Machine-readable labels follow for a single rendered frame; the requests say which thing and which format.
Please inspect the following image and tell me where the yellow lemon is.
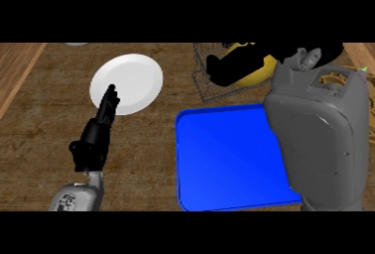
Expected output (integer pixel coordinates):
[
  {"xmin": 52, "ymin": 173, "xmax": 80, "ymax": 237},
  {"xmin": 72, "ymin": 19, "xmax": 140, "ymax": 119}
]
[{"xmin": 224, "ymin": 42, "xmax": 281, "ymax": 88}]

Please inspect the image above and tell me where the white round plate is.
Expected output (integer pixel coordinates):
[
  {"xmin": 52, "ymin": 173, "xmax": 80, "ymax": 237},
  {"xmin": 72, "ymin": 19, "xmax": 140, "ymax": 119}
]
[{"xmin": 90, "ymin": 54, "xmax": 164, "ymax": 116}]

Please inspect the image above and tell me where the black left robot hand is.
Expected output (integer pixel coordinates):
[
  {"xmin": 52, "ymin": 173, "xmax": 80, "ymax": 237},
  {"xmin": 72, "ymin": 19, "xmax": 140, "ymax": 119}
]
[{"xmin": 68, "ymin": 83, "xmax": 121, "ymax": 173}]

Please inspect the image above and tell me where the dark wire tiered basket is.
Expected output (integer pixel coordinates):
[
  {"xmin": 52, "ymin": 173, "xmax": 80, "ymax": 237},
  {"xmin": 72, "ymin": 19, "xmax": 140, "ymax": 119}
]
[{"xmin": 190, "ymin": 42, "xmax": 375, "ymax": 145}]

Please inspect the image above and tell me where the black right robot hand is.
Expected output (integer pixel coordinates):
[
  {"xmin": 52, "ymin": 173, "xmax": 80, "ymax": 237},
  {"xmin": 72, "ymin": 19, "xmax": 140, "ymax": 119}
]
[{"xmin": 205, "ymin": 42, "xmax": 345, "ymax": 88}]

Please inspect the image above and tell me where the blue tray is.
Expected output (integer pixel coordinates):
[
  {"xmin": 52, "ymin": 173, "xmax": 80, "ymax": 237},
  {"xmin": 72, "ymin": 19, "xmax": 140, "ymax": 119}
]
[{"xmin": 174, "ymin": 102, "xmax": 304, "ymax": 212}]

